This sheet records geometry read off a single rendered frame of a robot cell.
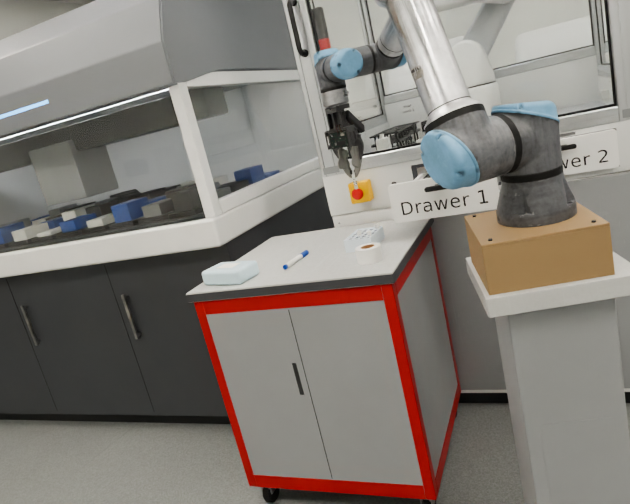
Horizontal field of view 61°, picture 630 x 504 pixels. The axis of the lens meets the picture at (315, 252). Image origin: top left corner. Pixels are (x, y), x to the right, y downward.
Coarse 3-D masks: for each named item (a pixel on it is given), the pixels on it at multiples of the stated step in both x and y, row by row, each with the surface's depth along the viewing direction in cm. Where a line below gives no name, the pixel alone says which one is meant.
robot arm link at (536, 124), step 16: (496, 112) 102; (512, 112) 99; (528, 112) 98; (544, 112) 98; (512, 128) 98; (528, 128) 98; (544, 128) 99; (528, 144) 98; (544, 144) 100; (560, 144) 102; (528, 160) 101; (544, 160) 101; (560, 160) 102
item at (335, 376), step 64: (256, 256) 180; (320, 256) 160; (384, 256) 145; (256, 320) 150; (320, 320) 143; (384, 320) 136; (256, 384) 158; (320, 384) 149; (384, 384) 142; (448, 384) 179; (256, 448) 166; (320, 448) 156; (384, 448) 148
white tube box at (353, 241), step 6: (366, 228) 166; (372, 228) 164; (354, 234) 163; (366, 234) 159; (372, 234) 157; (378, 234) 159; (348, 240) 156; (354, 240) 155; (360, 240) 154; (366, 240) 153; (372, 240) 154; (378, 240) 159; (348, 246) 156; (354, 246) 156; (348, 252) 157
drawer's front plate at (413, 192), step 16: (400, 192) 150; (416, 192) 148; (432, 192) 147; (448, 192) 145; (464, 192) 144; (480, 192) 142; (496, 192) 141; (400, 208) 151; (432, 208) 148; (448, 208) 146; (464, 208) 145; (480, 208) 143; (496, 208) 142
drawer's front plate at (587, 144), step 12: (600, 132) 156; (612, 132) 155; (564, 144) 160; (576, 144) 159; (588, 144) 158; (600, 144) 157; (612, 144) 156; (564, 156) 161; (576, 156) 160; (600, 156) 158; (612, 156) 157; (564, 168) 162; (576, 168) 161; (588, 168) 160; (600, 168) 159
